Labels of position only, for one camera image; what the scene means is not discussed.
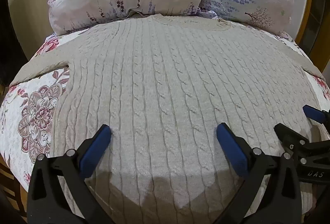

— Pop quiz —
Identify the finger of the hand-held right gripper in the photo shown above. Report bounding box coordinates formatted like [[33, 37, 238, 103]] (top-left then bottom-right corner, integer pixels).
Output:
[[303, 105, 330, 124], [274, 123, 310, 154]]

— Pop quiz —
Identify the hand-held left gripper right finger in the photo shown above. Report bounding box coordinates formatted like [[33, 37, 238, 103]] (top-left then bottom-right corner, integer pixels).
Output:
[[216, 123, 302, 224]]

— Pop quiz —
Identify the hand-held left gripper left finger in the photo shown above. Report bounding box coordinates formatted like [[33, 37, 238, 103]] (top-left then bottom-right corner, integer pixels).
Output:
[[27, 124, 114, 224]]

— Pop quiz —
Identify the cream cable-knit sweater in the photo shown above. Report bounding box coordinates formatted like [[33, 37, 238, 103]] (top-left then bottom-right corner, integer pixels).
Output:
[[9, 14, 326, 224]]

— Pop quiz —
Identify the floral bed sheet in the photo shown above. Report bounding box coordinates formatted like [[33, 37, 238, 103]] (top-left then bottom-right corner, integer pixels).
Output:
[[0, 29, 330, 192]]

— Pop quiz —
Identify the wooden headboard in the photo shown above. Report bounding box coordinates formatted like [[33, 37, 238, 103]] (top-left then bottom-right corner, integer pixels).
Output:
[[294, 0, 315, 45]]

